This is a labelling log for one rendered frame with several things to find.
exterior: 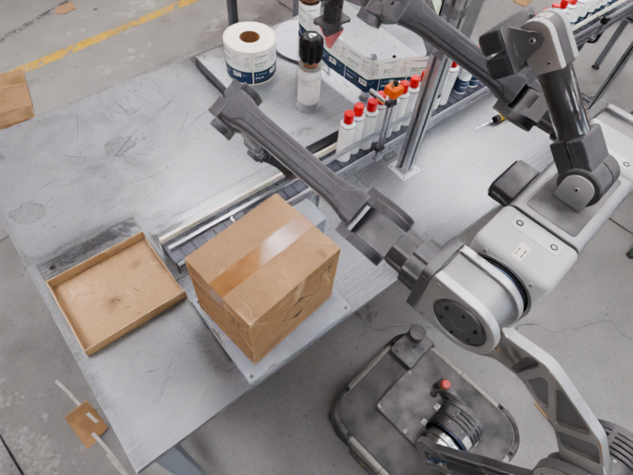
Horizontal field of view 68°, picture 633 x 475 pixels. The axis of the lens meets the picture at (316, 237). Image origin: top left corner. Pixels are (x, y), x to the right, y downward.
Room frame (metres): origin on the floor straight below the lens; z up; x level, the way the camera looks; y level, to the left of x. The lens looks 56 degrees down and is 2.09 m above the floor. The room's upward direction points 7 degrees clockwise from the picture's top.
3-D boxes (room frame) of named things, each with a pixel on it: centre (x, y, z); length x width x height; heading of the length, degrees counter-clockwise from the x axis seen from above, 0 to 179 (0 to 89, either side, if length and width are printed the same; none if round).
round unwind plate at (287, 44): (1.82, 0.14, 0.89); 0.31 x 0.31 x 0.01
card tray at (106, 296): (0.57, 0.56, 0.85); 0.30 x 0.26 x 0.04; 134
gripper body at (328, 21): (1.34, 0.03, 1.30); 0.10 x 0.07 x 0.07; 136
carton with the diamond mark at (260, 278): (0.59, 0.12, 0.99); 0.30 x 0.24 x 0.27; 141
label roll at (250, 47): (1.59, 0.34, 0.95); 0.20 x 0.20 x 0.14
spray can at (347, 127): (1.16, -0.06, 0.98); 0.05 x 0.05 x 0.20
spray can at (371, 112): (1.23, -0.13, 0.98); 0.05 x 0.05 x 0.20
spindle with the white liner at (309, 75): (1.41, 0.09, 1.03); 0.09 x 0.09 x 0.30
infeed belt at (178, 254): (1.26, -0.16, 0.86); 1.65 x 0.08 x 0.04; 134
